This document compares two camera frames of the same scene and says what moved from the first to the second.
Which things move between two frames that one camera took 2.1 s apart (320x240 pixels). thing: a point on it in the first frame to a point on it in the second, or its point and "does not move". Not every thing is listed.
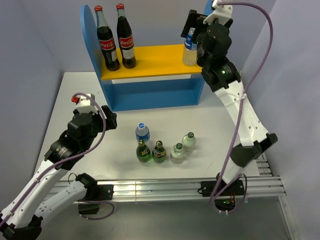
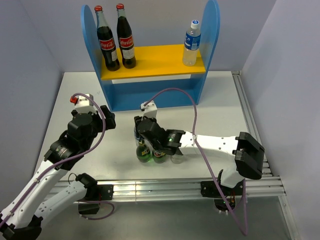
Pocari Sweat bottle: [190, 49] does not move
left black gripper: [111, 121] does not move
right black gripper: [190, 22] to [137, 119]
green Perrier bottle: [143, 153] does not move
